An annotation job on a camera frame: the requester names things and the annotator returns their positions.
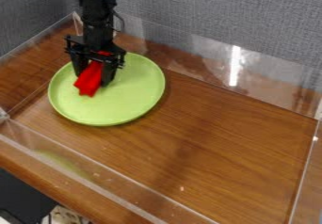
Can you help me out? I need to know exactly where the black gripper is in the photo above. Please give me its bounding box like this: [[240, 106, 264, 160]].
[[65, 35, 127, 87]]

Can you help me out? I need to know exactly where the red block toy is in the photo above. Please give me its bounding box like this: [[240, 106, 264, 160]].
[[75, 60, 103, 97]]

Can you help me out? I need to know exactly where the clear acrylic enclosure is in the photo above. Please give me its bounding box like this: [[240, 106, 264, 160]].
[[0, 16, 322, 224]]

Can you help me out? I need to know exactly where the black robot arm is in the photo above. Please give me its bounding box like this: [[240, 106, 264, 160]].
[[65, 0, 127, 87]]

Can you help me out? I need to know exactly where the green round plate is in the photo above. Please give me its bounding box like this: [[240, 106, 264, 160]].
[[49, 53, 166, 126]]

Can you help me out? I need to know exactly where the white power strip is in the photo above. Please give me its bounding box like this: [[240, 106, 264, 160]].
[[41, 205, 93, 224]]

